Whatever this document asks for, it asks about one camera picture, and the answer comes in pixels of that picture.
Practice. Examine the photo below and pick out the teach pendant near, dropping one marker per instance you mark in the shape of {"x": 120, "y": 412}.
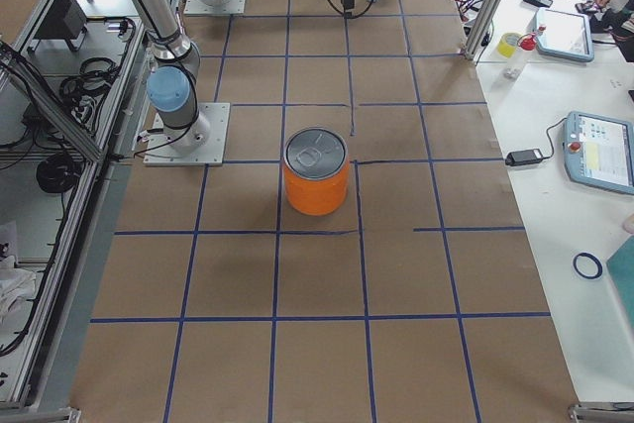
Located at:
{"x": 598, "y": 151}

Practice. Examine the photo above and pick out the yellow tape roll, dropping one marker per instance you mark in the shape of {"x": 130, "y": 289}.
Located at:
{"x": 507, "y": 44}

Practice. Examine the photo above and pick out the black power adapter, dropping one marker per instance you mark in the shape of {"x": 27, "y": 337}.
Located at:
{"x": 524, "y": 157}

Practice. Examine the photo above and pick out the teach pendant far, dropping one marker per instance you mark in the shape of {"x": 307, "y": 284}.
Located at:
{"x": 567, "y": 35}

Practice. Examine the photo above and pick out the orange can with grey lid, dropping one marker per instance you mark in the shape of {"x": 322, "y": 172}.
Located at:
{"x": 315, "y": 171}

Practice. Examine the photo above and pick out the teach pendant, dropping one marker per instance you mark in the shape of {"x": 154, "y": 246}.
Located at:
{"x": 598, "y": 151}
{"x": 567, "y": 35}

